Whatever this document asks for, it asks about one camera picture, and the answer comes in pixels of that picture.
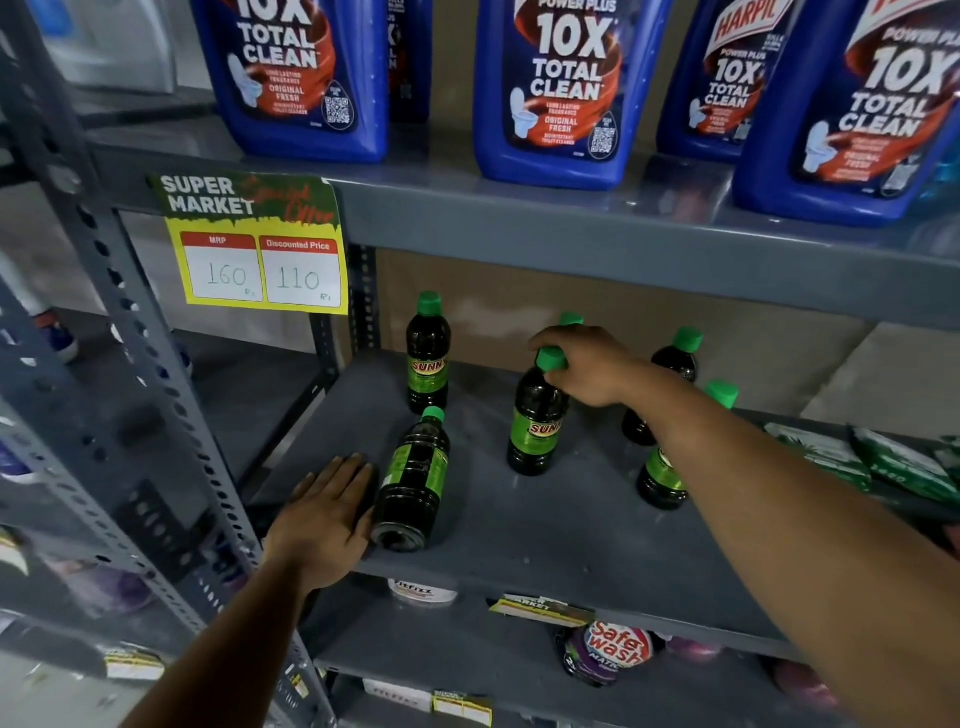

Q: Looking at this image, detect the person's right hand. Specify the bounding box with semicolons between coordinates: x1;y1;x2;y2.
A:
528;325;640;409

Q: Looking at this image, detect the person's left hand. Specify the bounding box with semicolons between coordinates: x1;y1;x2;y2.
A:
261;453;376;594

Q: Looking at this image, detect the person's left forearm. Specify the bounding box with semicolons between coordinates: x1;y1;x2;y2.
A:
120;553;325;728

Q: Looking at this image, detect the person's right forearm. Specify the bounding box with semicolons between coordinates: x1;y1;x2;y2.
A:
626;358;960;728

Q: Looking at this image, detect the grey metal shelf rack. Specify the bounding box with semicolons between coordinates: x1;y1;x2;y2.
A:
0;0;960;728

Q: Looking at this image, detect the white jar lid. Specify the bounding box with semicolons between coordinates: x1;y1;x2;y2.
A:
387;578;459;608

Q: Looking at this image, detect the white label strip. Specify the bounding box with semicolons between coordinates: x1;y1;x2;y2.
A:
362;678;434;714

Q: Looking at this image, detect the small yellow price tag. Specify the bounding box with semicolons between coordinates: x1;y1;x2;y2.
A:
489;594;596;630
103;648;167;683
432;690;495;728

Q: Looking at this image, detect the yellow green price sign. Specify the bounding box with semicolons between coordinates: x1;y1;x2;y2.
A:
148;173;351;317

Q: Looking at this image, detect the green white packet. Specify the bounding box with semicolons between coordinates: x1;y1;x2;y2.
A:
764;422;873;493
849;425;960;505

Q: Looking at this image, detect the blue cleaner bottle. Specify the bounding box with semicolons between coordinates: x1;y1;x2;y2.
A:
657;0;798;165
473;0;674;192
190;0;390;165
387;0;434;125
732;0;960;228

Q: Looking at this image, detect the purple red detergent pouch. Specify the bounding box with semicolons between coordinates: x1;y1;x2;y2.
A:
555;619;657;688

